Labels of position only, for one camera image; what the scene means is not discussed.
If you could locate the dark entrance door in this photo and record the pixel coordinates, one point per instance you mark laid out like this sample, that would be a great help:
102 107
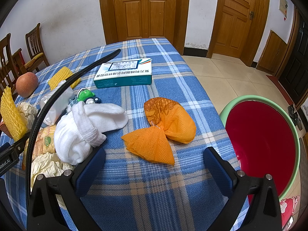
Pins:
297 60

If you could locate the wooden panel door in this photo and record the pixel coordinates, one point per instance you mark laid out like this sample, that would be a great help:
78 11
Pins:
144 12

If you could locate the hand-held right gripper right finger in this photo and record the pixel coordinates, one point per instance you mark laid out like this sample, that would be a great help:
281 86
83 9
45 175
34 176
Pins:
216 173

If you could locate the orange mesh cloth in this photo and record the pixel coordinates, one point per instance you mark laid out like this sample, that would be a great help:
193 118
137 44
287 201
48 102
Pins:
173 120

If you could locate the wooden chair with yellow cushion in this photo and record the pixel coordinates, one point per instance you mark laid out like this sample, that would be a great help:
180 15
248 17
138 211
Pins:
33 41

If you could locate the beige wall panel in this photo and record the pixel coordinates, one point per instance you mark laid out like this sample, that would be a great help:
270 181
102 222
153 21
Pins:
282 4

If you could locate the low wooden cabinet door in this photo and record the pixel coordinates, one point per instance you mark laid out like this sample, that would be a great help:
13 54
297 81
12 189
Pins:
272 53

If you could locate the red floral cloth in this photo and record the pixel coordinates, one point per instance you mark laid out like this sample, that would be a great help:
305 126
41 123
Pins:
290 209

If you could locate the white and teal medicine box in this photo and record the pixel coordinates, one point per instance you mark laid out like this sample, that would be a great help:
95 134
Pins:
122 77

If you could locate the white plastic packet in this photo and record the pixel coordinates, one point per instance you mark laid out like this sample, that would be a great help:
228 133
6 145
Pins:
57 108

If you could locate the large wooden chair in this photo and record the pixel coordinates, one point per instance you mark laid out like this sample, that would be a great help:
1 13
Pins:
4 60

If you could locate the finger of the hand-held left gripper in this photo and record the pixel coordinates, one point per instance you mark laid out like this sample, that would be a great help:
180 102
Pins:
20 145

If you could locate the beige snack packet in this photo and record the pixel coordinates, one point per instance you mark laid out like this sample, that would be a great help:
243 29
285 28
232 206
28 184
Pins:
44 139

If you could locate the small white paper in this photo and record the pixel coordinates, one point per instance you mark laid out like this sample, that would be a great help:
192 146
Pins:
27 110

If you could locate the red basin with green rim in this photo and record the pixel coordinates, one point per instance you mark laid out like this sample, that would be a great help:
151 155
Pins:
259 137

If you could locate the red doormat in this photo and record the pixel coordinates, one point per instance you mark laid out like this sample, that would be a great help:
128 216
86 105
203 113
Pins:
273 79

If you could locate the yellow foam fruit net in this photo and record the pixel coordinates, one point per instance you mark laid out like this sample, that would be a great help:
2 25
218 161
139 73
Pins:
60 75
12 118

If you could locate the large cream paper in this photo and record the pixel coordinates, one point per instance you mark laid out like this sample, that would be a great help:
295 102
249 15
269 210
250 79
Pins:
45 166

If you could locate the apple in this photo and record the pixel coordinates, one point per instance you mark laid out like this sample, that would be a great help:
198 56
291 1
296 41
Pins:
26 84

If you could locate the green and blue toy figure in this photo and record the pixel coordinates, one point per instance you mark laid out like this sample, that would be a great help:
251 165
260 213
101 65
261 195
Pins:
84 93

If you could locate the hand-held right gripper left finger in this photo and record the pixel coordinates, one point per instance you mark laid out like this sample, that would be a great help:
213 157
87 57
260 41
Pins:
90 173

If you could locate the orange cardboard box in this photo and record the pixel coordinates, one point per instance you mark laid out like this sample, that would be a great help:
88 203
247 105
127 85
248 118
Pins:
3 128

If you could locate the blue plaid tablecloth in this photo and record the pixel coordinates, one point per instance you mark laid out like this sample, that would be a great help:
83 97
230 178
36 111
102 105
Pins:
149 185

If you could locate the white sock bundle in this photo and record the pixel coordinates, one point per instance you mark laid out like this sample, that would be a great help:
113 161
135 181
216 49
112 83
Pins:
72 139

